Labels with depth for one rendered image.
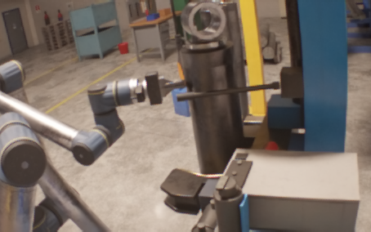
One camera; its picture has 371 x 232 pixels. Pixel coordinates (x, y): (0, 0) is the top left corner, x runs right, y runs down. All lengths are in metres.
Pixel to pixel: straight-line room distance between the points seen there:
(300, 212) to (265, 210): 0.10
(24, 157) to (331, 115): 1.02
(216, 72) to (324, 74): 0.40
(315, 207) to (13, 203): 0.88
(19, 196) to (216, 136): 0.78
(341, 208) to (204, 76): 0.69
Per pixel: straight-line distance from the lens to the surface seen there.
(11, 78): 1.87
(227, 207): 0.86
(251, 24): 3.88
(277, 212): 0.95
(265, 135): 1.45
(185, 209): 1.33
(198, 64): 1.26
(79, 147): 1.34
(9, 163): 1.02
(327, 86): 1.20
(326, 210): 0.93
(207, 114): 1.33
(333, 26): 1.14
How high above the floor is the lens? 1.75
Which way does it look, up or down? 23 degrees down
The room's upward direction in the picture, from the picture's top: 10 degrees counter-clockwise
